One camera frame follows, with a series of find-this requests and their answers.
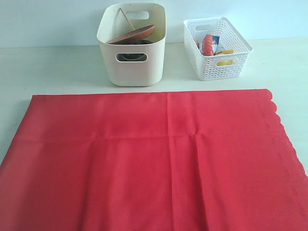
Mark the red table cloth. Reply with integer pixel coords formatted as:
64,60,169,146
0,89,308,231

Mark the cream plastic bin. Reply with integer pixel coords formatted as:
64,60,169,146
97,2,167,87

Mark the red sausage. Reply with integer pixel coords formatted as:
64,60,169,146
202,34,214,56

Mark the orange cheese wedge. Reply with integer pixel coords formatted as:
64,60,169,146
215,50,234,56

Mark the wooden chopstick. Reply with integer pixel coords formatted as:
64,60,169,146
119,8,135,30

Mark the blue white milk carton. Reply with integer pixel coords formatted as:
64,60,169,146
212,35,220,55

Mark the stainless steel cup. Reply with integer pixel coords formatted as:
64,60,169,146
131,39,153,45

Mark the brown wooden plate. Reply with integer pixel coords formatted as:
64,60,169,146
106,25,155,45

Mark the white woven plastic basket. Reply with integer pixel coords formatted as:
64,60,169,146
183,17,253,81

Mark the pale green bowl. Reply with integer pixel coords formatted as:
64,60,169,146
116,53,147,62

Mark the yellow lemon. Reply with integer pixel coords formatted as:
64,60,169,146
217,60,236,66

